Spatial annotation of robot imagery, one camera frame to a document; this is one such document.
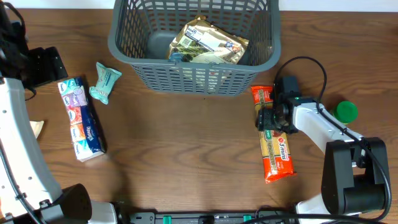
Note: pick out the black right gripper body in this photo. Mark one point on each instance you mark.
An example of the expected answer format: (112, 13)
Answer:
(270, 121)

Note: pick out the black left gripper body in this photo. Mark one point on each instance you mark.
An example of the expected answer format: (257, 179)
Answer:
(46, 70)

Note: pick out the orange spaghetti packet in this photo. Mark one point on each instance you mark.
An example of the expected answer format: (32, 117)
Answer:
(276, 156)

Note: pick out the gold foil food pouch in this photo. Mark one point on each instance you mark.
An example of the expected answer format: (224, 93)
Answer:
(201, 42)

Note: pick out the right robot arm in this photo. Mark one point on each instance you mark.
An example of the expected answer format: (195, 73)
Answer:
(355, 177)

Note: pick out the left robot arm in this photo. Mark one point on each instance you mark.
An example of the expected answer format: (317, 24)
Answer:
(29, 191)

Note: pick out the crumpled beige paper bag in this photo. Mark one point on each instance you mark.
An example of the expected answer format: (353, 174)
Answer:
(36, 127)

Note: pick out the teal snack packet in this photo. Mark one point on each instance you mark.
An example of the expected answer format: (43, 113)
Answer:
(107, 77)

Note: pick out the green lid jar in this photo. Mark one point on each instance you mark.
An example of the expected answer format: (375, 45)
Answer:
(345, 112)

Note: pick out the Kleenex tissue multipack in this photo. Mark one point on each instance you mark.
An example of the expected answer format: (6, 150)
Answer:
(86, 139)

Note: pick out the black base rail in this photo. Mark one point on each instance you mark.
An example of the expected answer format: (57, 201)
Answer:
(133, 215)

